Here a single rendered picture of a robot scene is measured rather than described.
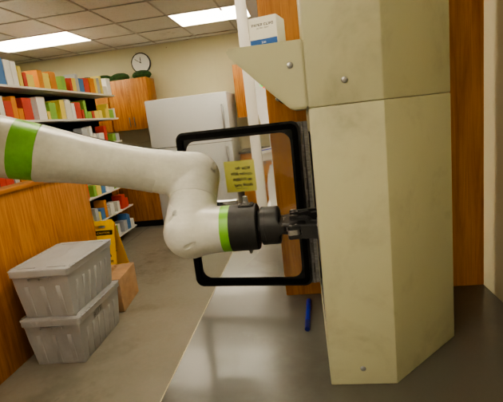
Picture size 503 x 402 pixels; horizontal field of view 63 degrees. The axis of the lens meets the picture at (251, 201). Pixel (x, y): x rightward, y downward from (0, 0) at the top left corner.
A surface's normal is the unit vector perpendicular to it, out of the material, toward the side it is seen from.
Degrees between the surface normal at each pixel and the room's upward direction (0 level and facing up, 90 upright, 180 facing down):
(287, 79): 90
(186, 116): 90
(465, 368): 0
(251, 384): 0
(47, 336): 96
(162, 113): 90
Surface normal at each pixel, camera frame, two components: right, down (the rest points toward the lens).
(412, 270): 0.62, 0.09
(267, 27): -0.35, 0.22
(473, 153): -0.11, 0.21
